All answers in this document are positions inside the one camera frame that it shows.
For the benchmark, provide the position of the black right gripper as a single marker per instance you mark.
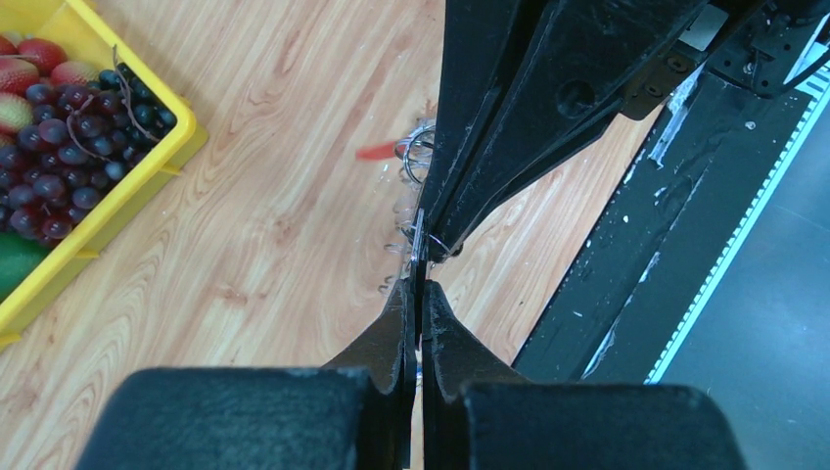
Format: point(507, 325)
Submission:
point(755, 45)

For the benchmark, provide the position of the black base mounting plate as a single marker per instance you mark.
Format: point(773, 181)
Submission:
point(660, 233)

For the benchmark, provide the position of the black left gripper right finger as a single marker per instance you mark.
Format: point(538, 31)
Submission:
point(479, 413)

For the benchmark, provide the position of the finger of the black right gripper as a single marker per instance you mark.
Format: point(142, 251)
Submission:
point(572, 76)
point(484, 43)

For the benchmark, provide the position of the yellow plastic fruit tray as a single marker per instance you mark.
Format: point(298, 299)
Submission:
point(87, 37)

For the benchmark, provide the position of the dark purple grape bunch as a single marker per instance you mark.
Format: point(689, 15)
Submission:
point(67, 140)

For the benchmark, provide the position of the red key tag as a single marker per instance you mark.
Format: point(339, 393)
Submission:
point(380, 152)

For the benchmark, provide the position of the red grape bunch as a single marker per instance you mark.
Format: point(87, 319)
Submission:
point(35, 73)

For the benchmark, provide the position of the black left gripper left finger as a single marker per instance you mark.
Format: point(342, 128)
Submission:
point(353, 412)

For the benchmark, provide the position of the dark green lime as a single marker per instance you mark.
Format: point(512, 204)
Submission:
point(19, 257)

